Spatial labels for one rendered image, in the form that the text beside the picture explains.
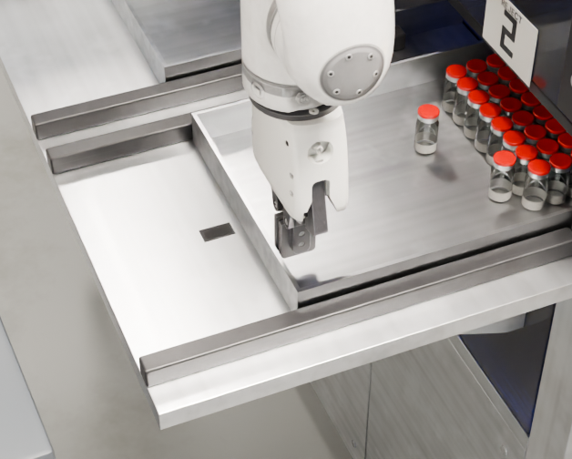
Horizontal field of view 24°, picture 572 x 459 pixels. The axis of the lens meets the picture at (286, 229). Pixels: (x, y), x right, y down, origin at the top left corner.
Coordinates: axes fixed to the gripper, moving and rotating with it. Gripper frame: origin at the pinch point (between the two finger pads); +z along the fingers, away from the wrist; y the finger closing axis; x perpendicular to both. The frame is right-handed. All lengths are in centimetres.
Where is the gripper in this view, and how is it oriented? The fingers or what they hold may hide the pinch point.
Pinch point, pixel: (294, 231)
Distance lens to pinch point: 113.4
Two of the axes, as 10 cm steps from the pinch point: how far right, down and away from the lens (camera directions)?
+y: -3.9, -6.3, 6.8
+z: 0.0, 7.3, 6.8
